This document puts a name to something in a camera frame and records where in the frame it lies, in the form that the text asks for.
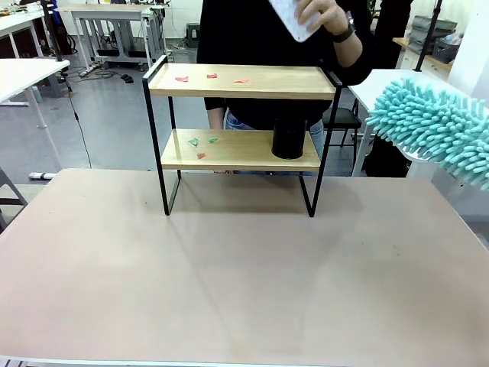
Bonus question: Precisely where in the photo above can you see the person's left hand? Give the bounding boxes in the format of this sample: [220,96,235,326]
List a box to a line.
[296,0,355,37]

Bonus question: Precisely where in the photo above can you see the white rectangular alarm clock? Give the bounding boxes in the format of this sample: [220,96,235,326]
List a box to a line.
[267,0,325,44]

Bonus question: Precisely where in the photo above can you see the black cylinder container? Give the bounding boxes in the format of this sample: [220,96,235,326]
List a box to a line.
[270,118,308,160]

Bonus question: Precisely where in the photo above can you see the teal chenille duster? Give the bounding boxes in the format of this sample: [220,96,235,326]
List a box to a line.
[364,77,489,188]

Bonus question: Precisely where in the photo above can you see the person's left forearm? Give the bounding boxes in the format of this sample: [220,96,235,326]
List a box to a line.
[333,32,378,87]

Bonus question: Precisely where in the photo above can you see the dark wrist watch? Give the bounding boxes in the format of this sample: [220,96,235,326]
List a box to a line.
[331,11,357,43]

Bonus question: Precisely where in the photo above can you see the person in black sweater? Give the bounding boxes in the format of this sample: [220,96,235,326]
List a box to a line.
[196,0,413,148]

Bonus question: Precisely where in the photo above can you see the large white table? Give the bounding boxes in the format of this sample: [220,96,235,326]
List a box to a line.
[348,68,489,177]

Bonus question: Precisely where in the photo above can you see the thin black pole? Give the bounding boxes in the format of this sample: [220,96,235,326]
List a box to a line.
[413,0,444,73]

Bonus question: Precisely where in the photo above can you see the wooden desk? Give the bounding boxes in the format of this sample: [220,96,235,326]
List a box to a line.
[392,36,454,72]

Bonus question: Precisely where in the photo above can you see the black chair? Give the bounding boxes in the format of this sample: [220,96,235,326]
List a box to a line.
[322,98,362,161]

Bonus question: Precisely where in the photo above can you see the stacked grey storage trays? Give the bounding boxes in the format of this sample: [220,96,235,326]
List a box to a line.
[408,15,458,54]

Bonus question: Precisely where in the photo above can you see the black plastic crate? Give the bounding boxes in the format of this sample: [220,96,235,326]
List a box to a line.
[432,37,461,59]

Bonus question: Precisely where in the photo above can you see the black bag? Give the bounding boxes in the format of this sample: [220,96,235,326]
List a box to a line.
[361,135,413,178]

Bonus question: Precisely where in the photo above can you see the thick black pole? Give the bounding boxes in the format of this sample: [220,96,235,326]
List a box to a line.
[40,0,64,63]

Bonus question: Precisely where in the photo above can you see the small white table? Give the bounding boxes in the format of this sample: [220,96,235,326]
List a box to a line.
[0,57,71,169]

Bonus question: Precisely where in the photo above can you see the long white workbench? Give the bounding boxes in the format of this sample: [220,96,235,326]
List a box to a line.
[0,9,46,58]

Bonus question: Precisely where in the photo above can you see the grey folding chair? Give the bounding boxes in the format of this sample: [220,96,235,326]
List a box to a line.
[0,167,28,232]

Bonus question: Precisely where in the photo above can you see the black frame wooden two-tier shelf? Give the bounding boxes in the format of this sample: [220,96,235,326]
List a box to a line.
[141,55,344,218]

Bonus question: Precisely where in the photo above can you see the grey metal frame desk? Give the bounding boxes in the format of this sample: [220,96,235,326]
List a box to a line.
[69,4,166,69]

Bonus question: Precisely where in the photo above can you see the black floor cable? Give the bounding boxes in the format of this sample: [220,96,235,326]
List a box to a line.
[63,74,93,169]

